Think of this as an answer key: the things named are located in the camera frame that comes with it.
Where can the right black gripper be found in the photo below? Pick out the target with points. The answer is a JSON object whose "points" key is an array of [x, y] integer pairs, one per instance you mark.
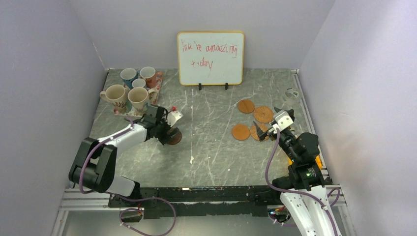
{"points": [[261, 133]]}

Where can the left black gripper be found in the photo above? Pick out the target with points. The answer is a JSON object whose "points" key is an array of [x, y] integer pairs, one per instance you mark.
{"points": [[163, 137]]}

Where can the light wooden coaster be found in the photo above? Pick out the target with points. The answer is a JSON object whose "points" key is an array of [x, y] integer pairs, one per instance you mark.
{"points": [[246, 106], [240, 132]]}

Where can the orange floral mug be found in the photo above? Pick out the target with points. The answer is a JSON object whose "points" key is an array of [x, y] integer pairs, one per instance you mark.
{"points": [[152, 77]]}

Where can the dark walnut wooden coaster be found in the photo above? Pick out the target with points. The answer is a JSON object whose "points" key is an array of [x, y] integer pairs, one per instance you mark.
{"points": [[174, 136]]}

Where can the yellow orange object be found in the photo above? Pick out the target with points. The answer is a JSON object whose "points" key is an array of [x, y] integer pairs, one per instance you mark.
{"points": [[318, 162]]}

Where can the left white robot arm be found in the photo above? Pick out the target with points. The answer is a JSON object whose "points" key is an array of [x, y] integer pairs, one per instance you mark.
{"points": [[94, 166]]}

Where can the teal blue mug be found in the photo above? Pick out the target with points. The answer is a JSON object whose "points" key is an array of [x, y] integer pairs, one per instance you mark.
{"points": [[128, 75]]}

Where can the floral serving tray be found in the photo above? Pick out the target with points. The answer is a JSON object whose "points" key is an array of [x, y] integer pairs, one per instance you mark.
{"points": [[132, 112]]}

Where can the cream coral pattern mug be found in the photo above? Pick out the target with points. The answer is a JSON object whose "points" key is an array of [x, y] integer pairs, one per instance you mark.
{"points": [[117, 96]]}

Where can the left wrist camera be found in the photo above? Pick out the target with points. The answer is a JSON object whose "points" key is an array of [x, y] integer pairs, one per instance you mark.
{"points": [[173, 116]]}

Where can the black whiteboard stand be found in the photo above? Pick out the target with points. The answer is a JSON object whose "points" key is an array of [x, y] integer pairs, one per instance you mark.
{"points": [[212, 86]]}

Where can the small light blue mug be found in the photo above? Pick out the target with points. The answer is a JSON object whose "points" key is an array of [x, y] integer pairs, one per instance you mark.
{"points": [[139, 83]]}

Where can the yellow framed whiteboard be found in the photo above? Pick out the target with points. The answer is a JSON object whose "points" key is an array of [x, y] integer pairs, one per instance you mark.
{"points": [[210, 58]]}

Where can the woven rattan coaster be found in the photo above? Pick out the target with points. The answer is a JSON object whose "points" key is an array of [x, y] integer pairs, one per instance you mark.
{"points": [[263, 114], [253, 131]]}

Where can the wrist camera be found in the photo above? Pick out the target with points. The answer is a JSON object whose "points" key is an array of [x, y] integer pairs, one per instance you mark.
{"points": [[173, 116], [282, 124]]}

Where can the cream seahorse mug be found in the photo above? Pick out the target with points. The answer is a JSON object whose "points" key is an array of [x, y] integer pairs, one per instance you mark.
{"points": [[140, 99]]}

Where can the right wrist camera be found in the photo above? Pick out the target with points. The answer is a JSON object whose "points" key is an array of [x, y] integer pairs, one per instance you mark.
{"points": [[282, 124]]}

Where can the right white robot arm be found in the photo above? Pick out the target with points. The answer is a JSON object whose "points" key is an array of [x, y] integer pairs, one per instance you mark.
{"points": [[303, 192]]}

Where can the clear tape roll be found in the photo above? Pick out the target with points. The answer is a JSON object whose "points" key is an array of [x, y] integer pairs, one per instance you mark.
{"points": [[291, 96]]}

